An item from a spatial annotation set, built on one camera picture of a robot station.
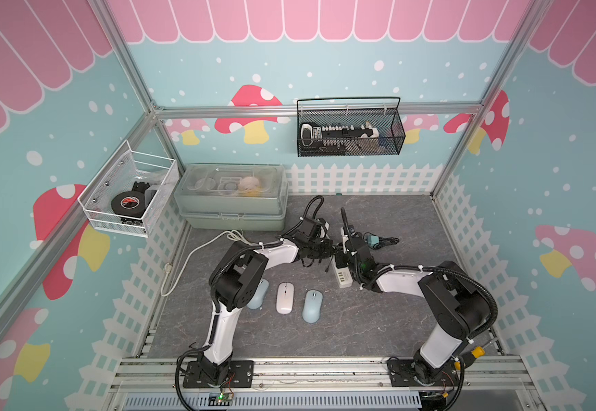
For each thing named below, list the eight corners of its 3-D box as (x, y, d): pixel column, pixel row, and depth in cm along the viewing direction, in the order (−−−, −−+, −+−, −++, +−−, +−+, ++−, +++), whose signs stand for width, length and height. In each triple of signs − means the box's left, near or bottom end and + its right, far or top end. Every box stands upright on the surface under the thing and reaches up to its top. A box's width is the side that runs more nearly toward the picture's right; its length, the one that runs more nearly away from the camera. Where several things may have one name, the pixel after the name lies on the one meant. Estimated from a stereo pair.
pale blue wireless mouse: (300, 321, 86) (300, 318, 83) (306, 291, 93) (306, 288, 90) (319, 325, 85) (319, 322, 83) (324, 295, 92) (324, 291, 89)
